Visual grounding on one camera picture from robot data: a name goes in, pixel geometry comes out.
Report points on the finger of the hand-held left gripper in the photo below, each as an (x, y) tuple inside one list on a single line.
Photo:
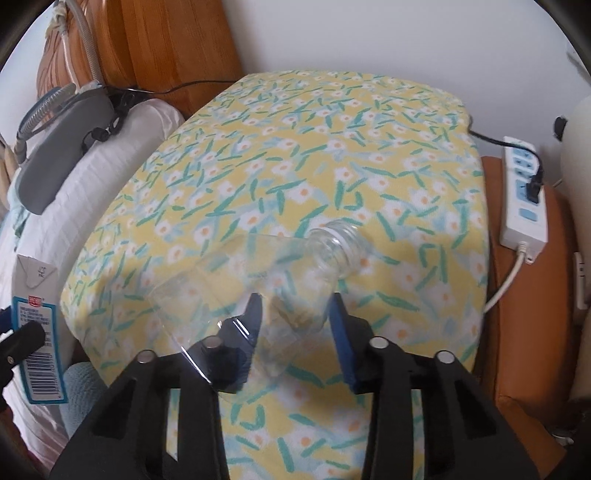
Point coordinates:
[(23, 344)]

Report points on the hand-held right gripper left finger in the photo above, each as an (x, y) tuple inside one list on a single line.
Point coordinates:
[(231, 350)]

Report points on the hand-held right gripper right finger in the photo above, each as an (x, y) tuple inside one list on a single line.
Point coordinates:
[(341, 341)]

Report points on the blue and white carton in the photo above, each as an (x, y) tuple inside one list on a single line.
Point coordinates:
[(39, 295)]

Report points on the clear plastic bottle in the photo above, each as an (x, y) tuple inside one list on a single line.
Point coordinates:
[(286, 267)]

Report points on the light blue textured cloth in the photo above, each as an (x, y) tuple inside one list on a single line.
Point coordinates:
[(81, 397)]

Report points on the light green cloth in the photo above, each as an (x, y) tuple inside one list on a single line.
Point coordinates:
[(16, 212)]

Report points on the white pillow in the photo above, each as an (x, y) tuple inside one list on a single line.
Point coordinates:
[(92, 184)]

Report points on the orange brown nightstand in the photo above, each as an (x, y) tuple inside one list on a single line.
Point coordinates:
[(521, 332)]

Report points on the yellow floral tablecloth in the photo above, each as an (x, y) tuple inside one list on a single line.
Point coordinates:
[(300, 161)]

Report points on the grey breathing machine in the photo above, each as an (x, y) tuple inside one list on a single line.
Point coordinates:
[(64, 143)]

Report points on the white power strip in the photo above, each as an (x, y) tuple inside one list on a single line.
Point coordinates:
[(524, 217)]

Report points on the wooden headboard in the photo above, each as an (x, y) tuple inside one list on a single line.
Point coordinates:
[(175, 41)]

